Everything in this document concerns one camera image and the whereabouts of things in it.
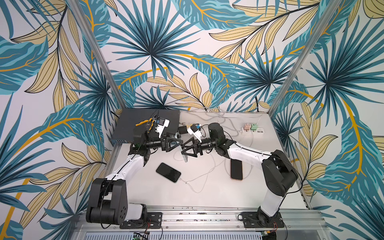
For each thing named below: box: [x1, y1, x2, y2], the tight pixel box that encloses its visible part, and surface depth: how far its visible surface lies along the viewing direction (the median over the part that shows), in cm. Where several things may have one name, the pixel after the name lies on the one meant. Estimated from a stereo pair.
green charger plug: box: [250, 123, 258, 131], surface depth 106 cm
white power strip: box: [241, 127, 265, 136], surface depth 108 cm
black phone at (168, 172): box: [156, 162, 181, 183], surface depth 92 cm
